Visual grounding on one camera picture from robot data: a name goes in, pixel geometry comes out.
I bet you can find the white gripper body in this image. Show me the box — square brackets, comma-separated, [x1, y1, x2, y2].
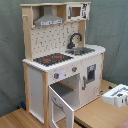
[102, 84, 128, 107]

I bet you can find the white oven door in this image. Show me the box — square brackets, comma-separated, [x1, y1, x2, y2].
[49, 87, 74, 128]

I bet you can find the toy microwave door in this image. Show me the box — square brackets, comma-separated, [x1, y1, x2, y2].
[67, 3, 89, 21]

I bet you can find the wooden toy kitchen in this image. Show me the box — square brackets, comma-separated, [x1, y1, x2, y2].
[22, 2, 105, 128]

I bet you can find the white cupboard door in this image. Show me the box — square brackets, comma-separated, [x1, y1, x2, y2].
[79, 55, 102, 106]

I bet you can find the right red stove knob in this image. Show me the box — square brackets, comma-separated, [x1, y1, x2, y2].
[71, 66, 78, 73]

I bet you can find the red stove knob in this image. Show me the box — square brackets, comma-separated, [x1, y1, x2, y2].
[71, 66, 78, 73]
[54, 73, 60, 79]

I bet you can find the grey toy sink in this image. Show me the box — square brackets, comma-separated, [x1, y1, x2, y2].
[65, 47, 95, 56]

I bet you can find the left red stove knob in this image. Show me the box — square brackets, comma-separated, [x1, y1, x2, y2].
[54, 73, 60, 79]

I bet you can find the black toy faucet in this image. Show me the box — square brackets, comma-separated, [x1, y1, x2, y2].
[66, 32, 83, 50]

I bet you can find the black toy stovetop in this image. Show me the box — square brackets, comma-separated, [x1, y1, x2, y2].
[34, 53, 70, 66]

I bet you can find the grey range hood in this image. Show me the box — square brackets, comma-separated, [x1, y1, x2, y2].
[34, 6, 64, 27]

